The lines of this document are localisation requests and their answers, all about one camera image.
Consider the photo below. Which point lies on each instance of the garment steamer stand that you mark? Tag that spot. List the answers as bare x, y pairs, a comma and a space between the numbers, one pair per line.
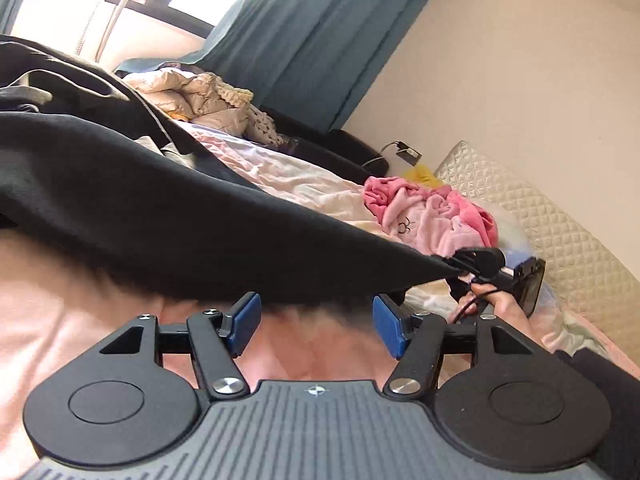
112, 20

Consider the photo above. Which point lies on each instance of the yellow cloth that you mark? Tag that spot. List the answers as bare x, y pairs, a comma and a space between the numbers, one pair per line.
422, 174

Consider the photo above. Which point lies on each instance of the cream quilted headboard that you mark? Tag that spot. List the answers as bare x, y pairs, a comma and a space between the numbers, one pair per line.
550, 220

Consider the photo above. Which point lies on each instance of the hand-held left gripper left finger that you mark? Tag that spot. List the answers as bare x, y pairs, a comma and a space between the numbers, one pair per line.
245, 322

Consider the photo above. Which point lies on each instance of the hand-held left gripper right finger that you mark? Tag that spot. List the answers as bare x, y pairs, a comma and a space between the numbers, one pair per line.
390, 327

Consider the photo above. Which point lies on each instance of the black sweatshirt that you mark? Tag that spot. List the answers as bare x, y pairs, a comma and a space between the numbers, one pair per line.
175, 220

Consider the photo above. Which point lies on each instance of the black sofa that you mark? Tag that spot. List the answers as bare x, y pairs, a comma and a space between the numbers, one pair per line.
340, 142

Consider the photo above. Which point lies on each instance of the cream knitted blanket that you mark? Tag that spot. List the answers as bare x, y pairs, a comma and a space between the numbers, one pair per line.
262, 122

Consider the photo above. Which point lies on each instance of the light blue fluffy cloth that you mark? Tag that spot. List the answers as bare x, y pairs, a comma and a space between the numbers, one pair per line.
509, 235

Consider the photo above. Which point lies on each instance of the person's right hand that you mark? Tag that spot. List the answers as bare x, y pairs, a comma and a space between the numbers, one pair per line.
500, 302

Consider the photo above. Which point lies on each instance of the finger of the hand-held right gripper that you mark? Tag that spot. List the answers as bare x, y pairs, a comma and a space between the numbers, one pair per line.
450, 264

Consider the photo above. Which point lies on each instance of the pink fleece garment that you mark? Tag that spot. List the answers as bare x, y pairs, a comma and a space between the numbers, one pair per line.
440, 220

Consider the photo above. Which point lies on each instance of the beige quilted blanket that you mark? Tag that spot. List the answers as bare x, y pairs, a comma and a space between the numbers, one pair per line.
190, 92

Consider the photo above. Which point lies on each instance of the wall outlet with charger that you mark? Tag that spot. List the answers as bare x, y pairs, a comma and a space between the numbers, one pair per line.
409, 152

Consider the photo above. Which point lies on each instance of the grey cloth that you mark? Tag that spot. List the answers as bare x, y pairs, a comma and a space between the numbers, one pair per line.
22, 94

